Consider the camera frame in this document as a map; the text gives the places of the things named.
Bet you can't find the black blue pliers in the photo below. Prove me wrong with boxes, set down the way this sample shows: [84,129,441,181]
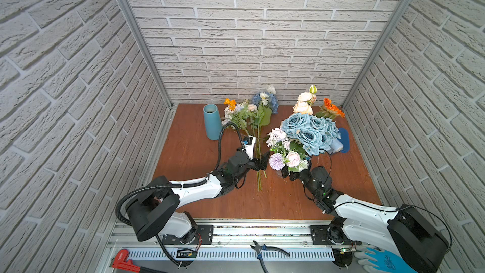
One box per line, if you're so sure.
[249,240,291,273]

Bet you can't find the black corrugated cable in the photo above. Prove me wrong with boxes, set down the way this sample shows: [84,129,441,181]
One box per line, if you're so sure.
[115,121,245,268]

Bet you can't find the dusty blue rose bouquet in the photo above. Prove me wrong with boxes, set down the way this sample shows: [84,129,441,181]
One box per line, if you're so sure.
[280,113,341,156]

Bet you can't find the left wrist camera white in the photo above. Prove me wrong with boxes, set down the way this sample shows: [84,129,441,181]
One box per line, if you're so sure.
[242,136,256,160]

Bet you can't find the white slotted cable duct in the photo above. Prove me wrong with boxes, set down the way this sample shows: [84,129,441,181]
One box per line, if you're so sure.
[128,248,335,262]

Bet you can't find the teal ceramic vase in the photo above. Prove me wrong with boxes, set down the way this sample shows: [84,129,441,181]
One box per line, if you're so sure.
[203,104,222,140]

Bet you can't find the orange gerbera stem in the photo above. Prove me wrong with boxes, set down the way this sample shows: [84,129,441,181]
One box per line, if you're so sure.
[314,98,346,120]

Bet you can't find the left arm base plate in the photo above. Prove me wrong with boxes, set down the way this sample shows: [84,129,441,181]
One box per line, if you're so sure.
[162,224,214,245]

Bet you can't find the red clamp tool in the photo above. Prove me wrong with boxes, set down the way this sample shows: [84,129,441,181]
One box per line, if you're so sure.
[111,249,165,273]

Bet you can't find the peach rose stem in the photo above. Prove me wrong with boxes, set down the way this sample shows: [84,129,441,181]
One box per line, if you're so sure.
[293,85,318,115]

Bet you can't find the blue grey work glove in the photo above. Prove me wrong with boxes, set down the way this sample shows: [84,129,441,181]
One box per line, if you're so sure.
[354,246,415,273]

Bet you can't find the orange white small bouquet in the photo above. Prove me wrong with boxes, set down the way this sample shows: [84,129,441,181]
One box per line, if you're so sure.
[222,98,258,134]

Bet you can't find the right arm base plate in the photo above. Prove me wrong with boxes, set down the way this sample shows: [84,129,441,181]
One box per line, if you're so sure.
[309,224,362,246]

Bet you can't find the blue hydrangea white bouquet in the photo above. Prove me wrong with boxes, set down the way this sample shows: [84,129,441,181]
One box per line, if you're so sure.
[248,85,280,192]

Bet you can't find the blue oval object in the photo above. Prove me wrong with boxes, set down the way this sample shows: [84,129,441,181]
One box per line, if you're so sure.
[338,128,350,154]

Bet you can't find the white lilac mixed bouquet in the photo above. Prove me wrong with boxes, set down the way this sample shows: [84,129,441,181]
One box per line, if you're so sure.
[266,128,310,173]

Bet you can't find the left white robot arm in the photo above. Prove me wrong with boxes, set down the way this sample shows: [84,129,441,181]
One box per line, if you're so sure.
[116,150,270,243]

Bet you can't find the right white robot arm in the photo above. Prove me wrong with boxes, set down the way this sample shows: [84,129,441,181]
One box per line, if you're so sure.
[282,166,451,272]

